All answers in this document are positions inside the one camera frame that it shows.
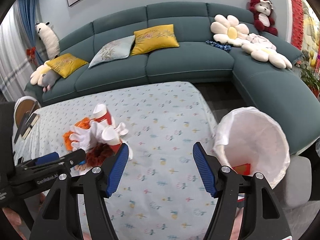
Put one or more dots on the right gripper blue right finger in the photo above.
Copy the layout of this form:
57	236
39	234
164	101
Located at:
263	217

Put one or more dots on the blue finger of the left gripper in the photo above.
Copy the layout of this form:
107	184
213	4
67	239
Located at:
47	158

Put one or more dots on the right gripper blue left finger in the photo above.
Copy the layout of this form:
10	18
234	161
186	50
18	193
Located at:
59	216

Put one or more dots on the red white paper cup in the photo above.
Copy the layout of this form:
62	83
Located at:
102	118
113	138

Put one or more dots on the white lined trash bin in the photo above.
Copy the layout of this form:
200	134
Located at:
248	136

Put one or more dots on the pink fluffy cloth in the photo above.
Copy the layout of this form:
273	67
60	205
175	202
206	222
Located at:
34	204

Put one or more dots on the white cloth glove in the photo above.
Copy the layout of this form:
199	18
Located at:
90	140

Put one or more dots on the red paper in bin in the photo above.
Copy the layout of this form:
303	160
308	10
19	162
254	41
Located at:
244	169

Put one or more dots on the floral light blue tablecloth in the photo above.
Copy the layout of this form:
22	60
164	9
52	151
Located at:
161	194

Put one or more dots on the round wooden side table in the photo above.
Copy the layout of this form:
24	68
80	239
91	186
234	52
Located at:
22	106

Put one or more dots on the grey plush toy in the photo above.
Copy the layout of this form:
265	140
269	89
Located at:
49	79

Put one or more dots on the yellow embroidered cushion left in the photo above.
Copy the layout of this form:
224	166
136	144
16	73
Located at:
65	64

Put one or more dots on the yellow embroidered cushion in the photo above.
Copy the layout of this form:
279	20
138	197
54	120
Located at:
65	64
154	38

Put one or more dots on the grey footstool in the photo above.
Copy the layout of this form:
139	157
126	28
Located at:
294	189

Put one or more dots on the white sheer curtain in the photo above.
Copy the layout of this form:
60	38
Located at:
15	65

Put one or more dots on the light blue embroidered cushion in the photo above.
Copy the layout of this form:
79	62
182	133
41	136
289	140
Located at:
114	50

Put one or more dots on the white long plush toy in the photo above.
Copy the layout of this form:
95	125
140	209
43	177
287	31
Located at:
49	39

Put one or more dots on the teal sectional sofa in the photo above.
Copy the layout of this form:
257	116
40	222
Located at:
280	93

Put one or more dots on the yellow embroidered cushion centre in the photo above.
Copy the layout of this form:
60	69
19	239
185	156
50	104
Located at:
154	38

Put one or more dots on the green potted plant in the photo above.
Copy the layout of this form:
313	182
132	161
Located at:
307	76

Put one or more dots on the white daisy flower cushion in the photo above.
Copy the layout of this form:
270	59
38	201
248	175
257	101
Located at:
228	30

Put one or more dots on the blue curtain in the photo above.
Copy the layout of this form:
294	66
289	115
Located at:
27	10

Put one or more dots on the red white plush monkey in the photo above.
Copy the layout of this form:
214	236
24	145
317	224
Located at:
262	13

